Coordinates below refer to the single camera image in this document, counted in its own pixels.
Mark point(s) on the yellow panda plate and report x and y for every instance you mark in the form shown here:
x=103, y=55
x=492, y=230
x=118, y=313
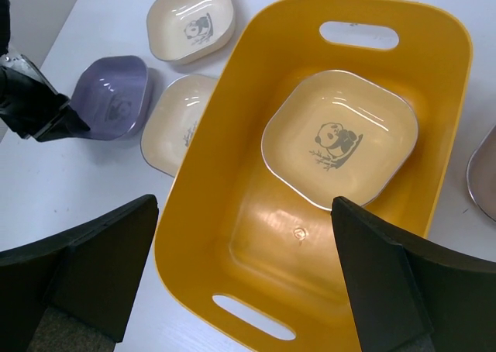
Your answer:
x=338, y=134

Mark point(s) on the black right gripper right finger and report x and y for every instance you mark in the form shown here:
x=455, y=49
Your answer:
x=408, y=293

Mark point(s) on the cream panda plate back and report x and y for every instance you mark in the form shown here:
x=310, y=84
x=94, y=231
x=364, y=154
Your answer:
x=182, y=31

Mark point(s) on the purple plate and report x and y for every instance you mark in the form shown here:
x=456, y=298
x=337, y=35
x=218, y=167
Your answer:
x=112, y=97

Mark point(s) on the brown panda plate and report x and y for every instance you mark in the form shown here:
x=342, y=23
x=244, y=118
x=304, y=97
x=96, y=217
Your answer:
x=480, y=175

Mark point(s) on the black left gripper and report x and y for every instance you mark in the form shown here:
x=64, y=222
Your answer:
x=31, y=109

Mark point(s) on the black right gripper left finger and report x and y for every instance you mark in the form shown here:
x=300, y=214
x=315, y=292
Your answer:
x=74, y=291

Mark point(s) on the cream panda plate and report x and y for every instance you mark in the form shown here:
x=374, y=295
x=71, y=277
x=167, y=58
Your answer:
x=182, y=31
x=172, y=123

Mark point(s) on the cream panda plate front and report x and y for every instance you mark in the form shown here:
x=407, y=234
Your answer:
x=172, y=123

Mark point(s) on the yellow plastic bin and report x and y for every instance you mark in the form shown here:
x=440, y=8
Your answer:
x=238, y=247

